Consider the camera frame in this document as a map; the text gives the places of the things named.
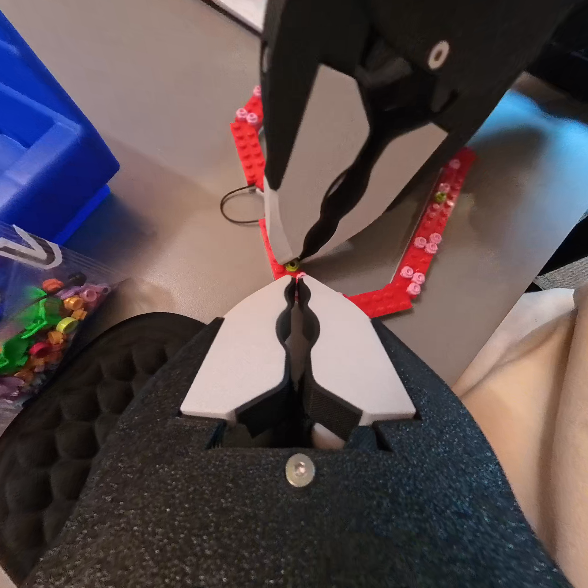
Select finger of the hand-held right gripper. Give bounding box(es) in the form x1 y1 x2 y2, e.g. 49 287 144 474
301 122 450 263
264 63 373 263

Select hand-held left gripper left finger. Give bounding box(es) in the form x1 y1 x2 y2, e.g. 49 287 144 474
179 275 295 422

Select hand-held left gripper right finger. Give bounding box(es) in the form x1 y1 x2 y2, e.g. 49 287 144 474
296 274 417 427

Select red brick frame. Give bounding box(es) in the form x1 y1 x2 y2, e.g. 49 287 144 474
230 85 477 319

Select printed bag of small bricks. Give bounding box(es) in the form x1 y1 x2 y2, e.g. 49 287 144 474
0 223 127 414

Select grey desk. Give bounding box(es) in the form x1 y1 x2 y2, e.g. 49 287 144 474
0 0 588 442

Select group of pink flower studs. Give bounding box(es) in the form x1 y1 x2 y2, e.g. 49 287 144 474
235 85 461 296

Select white instruction sheet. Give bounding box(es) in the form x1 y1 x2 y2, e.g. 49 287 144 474
213 0 268 32

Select black textured seat cushion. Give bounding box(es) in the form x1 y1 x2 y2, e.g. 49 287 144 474
0 312 209 584

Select blue plastic bin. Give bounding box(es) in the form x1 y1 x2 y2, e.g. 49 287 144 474
0 9 121 318

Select black cord loop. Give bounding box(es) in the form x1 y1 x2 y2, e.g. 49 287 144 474
220 185 266 227

